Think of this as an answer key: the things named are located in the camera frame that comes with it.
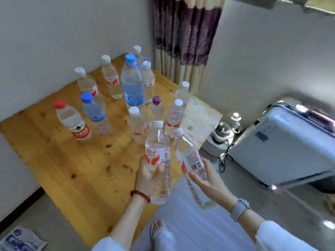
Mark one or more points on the person's left hand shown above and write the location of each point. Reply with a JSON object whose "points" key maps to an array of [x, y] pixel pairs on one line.
{"points": [[145, 180]]}

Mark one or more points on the person's right hand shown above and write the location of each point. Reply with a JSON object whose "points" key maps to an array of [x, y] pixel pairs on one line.
{"points": [[214, 185]]}

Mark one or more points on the person's right thumb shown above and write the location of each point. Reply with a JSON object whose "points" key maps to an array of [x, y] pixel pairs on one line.
{"points": [[196, 179]]}

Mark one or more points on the person's left thumb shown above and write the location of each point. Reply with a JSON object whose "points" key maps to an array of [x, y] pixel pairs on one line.
{"points": [[158, 169]]}

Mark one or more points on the clear red-label water bottle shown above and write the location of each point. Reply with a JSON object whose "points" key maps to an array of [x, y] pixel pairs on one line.
{"points": [[157, 143], [187, 151]]}

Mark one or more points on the person's right forearm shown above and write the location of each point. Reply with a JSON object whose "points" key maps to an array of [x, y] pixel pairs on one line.
{"points": [[251, 222]]}

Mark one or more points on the person's left forearm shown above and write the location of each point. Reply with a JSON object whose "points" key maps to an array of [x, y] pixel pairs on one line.
{"points": [[125, 222]]}

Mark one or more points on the white wristwatch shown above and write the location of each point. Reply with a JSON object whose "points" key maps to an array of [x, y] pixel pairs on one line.
{"points": [[239, 207]]}

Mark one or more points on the white glass kettle appliance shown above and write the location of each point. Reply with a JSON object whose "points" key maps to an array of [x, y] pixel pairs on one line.
{"points": [[222, 131]]}

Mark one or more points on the person's foot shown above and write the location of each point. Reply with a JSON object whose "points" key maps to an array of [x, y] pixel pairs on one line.
{"points": [[156, 227]]}

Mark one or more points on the purple-capped water bottle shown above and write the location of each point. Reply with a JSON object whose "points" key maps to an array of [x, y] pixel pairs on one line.
{"points": [[156, 109]]}

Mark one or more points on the white trousers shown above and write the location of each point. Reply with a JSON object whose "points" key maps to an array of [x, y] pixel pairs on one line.
{"points": [[165, 241]]}

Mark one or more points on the small blue-capped water bottle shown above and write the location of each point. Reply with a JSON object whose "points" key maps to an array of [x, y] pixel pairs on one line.
{"points": [[94, 112]]}

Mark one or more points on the large blue-capped water bottle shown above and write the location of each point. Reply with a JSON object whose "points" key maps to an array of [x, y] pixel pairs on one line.
{"points": [[132, 83]]}

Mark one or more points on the silver hard-shell suitcase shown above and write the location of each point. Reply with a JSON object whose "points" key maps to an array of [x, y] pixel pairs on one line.
{"points": [[282, 143]]}

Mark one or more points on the red-capped water bottle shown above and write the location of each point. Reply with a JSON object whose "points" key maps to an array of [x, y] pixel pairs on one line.
{"points": [[73, 120]]}

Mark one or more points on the white long-sleeved shirt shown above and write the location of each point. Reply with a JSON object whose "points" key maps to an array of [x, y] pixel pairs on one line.
{"points": [[277, 237]]}

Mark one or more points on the group of white-capped bottles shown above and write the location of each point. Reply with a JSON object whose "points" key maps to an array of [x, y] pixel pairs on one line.
{"points": [[111, 78]]}

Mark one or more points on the purple and beige curtain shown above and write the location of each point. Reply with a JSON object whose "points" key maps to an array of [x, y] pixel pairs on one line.
{"points": [[183, 36]]}

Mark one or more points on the blue and white packet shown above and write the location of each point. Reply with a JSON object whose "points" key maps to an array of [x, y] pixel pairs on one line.
{"points": [[21, 240]]}

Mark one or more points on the grey window ledge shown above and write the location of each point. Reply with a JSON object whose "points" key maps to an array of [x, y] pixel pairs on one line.
{"points": [[314, 5]]}

